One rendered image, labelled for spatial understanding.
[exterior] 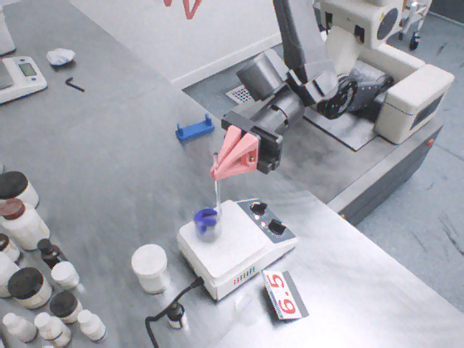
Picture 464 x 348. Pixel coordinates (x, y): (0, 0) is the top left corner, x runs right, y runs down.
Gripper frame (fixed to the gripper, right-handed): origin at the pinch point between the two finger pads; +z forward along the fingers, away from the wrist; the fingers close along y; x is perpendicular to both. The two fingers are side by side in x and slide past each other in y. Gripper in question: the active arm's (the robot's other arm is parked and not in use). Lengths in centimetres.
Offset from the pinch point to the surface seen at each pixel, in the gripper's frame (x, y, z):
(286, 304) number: 23.0, 15.3, 0.8
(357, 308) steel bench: 25.3, 25.4, -7.3
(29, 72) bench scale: 23, -84, -10
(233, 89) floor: 102, -98, -125
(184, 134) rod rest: 24.7, -29.5, -20.4
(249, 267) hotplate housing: 19.4, 7.2, 0.7
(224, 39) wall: 82, -118, -142
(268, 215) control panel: 21.5, 2.7, -11.5
